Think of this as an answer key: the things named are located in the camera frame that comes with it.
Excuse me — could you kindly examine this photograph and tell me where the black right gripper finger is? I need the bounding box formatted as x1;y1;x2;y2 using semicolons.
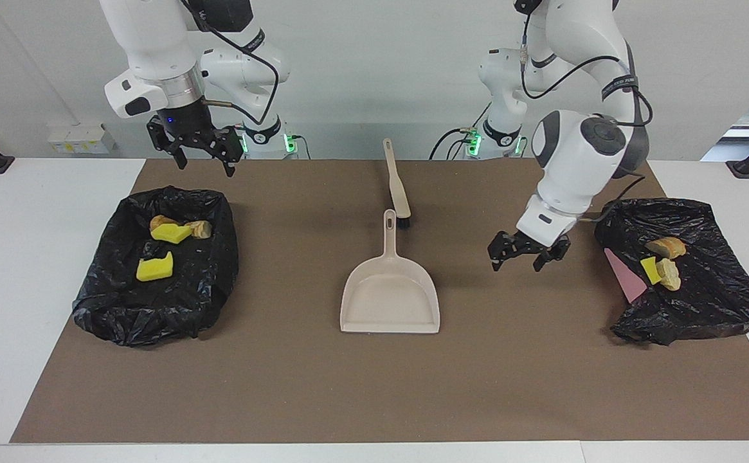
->
210;127;244;177
147;117;188;170

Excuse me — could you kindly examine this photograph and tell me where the beige plastic dustpan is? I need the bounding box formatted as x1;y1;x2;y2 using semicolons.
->
339;209;441;334

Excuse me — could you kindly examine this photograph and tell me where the black bag lined bin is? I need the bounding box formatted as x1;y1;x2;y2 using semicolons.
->
71;186;240;348

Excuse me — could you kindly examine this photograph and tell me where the pink plastic bin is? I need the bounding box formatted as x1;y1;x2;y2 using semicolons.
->
604;248;649;304

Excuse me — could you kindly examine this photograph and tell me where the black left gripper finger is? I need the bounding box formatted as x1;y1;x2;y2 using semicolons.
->
533;237;572;272
487;231;518;271

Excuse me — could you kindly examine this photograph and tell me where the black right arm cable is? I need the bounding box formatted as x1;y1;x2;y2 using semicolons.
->
181;0;280;125

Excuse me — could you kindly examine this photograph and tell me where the beige hand brush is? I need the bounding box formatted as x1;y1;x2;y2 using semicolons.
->
383;138;412;230

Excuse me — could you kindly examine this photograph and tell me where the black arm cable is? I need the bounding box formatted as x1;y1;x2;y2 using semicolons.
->
181;0;280;125
521;13;654;222

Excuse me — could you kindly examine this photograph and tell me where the white wall socket box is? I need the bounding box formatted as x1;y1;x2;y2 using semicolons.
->
47;123;116;155

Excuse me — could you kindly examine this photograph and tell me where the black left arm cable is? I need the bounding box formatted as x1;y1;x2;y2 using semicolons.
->
521;13;654;222

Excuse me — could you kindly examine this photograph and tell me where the brown table mat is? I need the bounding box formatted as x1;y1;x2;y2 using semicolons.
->
10;159;749;444

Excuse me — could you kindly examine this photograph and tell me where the tan bread slice chunk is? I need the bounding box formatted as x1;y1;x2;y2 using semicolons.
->
655;259;681;291
645;237;687;259

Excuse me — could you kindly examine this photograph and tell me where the crumpled black trash bag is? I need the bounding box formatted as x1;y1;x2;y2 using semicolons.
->
594;198;749;347

